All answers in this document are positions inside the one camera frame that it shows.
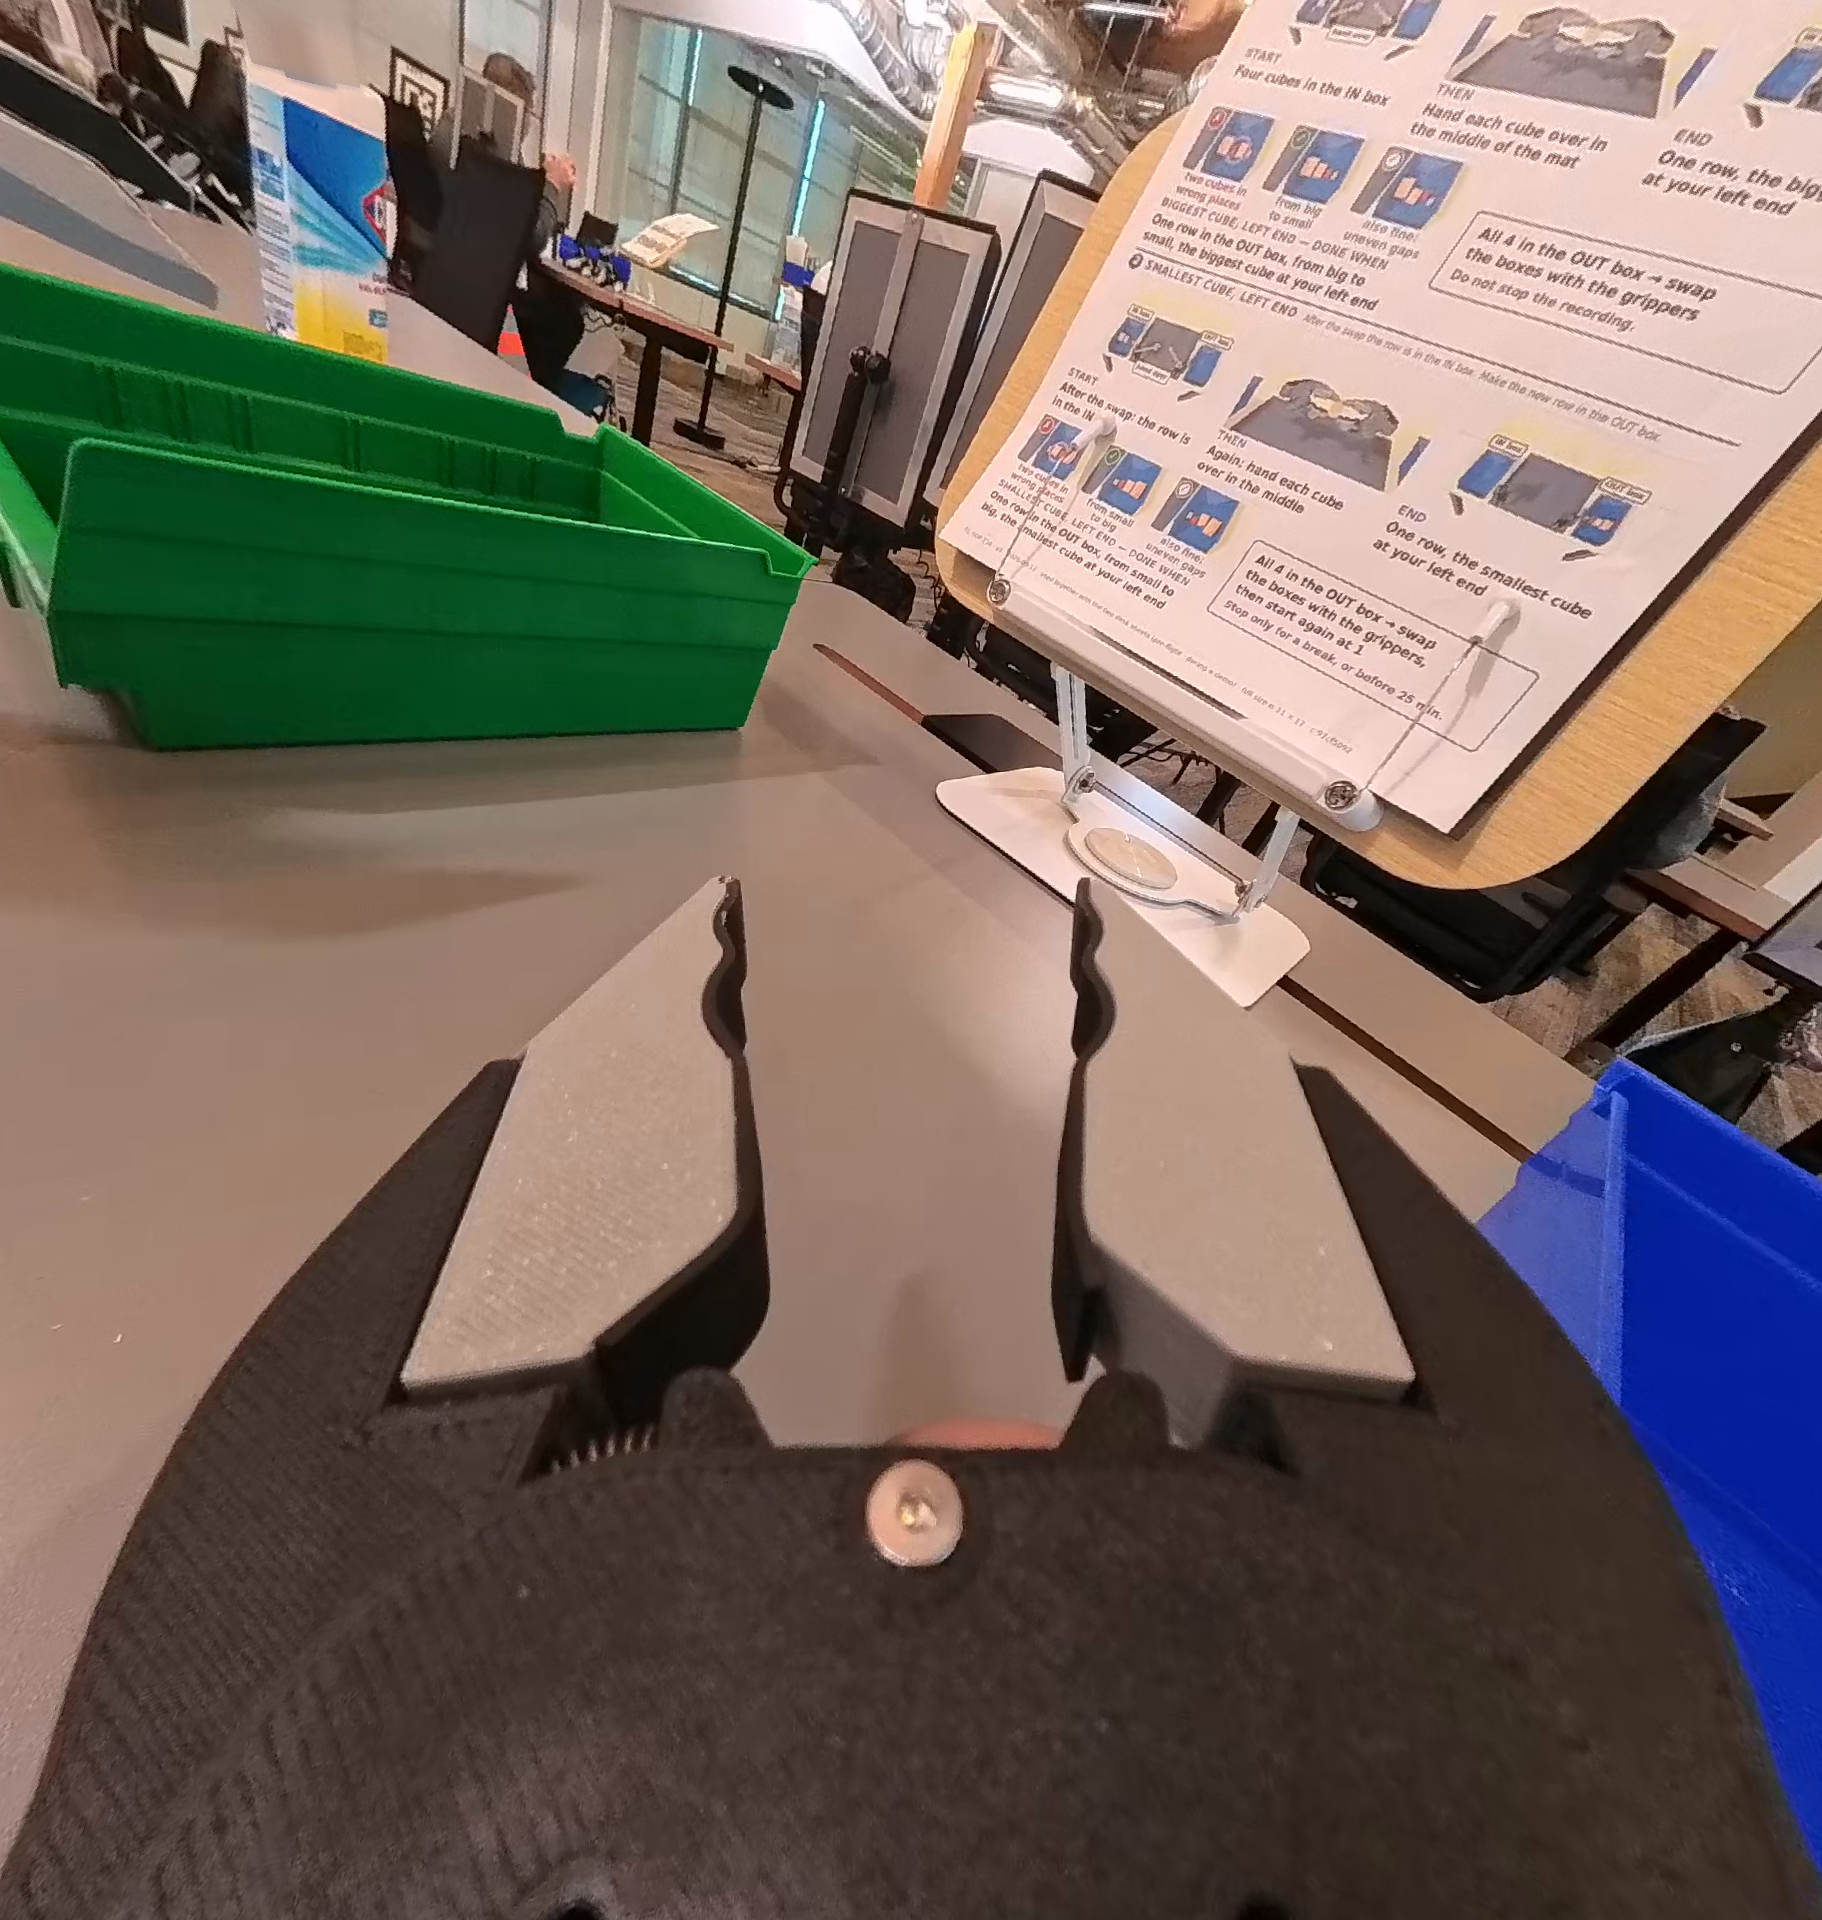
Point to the blue plastic bin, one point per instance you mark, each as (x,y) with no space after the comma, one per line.
(1752,1426)

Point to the printed instruction sheet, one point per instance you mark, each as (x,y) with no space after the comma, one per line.
(1451,300)

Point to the wooden-top standing desk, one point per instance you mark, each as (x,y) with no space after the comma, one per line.
(656,321)

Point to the orange traffic cone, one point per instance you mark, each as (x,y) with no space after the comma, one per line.
(513,338)

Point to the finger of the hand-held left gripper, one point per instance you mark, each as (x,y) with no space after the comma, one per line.
(57,196)

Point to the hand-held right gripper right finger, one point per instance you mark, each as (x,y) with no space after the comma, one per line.
(1241,1200)

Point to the black office chair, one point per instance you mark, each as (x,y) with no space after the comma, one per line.
(1527,900)

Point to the black floor lamp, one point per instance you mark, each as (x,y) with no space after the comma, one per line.
(731,256)

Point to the green plastic bin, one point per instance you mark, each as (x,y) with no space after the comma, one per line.
(401,645)

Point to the wipes canister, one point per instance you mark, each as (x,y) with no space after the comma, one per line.
(326,196)

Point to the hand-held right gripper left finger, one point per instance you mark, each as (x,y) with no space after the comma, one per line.
(581,1200)

